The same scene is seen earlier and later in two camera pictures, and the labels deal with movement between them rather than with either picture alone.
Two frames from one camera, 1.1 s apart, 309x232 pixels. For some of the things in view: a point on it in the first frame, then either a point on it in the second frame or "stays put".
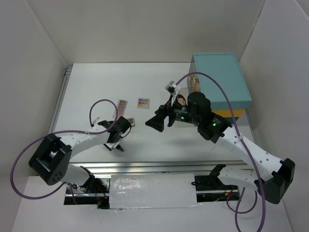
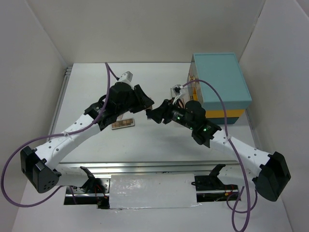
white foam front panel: (144, 191) stays put
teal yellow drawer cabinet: (224, 67) stays put
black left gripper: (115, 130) -> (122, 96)
